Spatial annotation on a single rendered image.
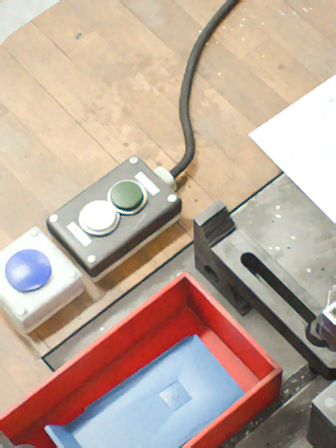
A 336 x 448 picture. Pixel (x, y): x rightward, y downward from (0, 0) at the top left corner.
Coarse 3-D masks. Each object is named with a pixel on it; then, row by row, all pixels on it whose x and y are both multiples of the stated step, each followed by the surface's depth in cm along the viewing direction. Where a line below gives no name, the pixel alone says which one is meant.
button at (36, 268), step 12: (24, 252) 109; (36, 252) 109; (12, 264) 108; (24, 264) 108; (36, 264) 108; (48, 264) 108; (12, 276) 108; (24, 276) 108; (36, 276) 108; (48, 276) 108; (24, 288) 107; (36, 288) 107
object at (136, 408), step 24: (192, 336) 107; (168, 360) 106; (192, 360) 106; (216, 360) 106; (144, 384) 106; (168, 384) 105; (192, 384) 105; (216, 384) 105; (96, 408) 105; (120, 408) 105; (144, 408) 104; (168, 408) 104; (192, 408) 104; (216, 408) 104; (48, 432) 101; (72, 432) 104; (96, 432) 104; (120, 432) 104; (144, 432) 103; (168, 432) 103
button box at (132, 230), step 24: (216, 24) 124; (192, 48) 122; (192, 72) 121; (192, 144) 116; (120, 168) 113; (144, 168) 113; (96, 192) 112; (144, 192) 112; (168, 192) 112; (72, 216) 111; (120, 216) 111; (144, 216) 111; (168, 216) 112; (72, 240) 110; (96, 240) 110; (120, 240) 110; (144, 240) 112; (96, 264) 109
